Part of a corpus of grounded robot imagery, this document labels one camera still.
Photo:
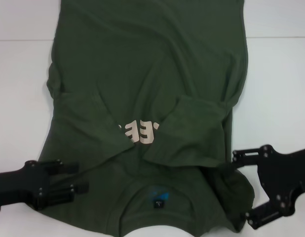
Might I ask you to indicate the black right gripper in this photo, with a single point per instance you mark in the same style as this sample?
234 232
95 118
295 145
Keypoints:
283 172

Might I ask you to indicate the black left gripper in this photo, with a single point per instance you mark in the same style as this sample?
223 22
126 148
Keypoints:
19 185

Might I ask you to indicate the dark green printed T-shirt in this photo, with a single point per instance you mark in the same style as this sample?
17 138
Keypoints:
142 74

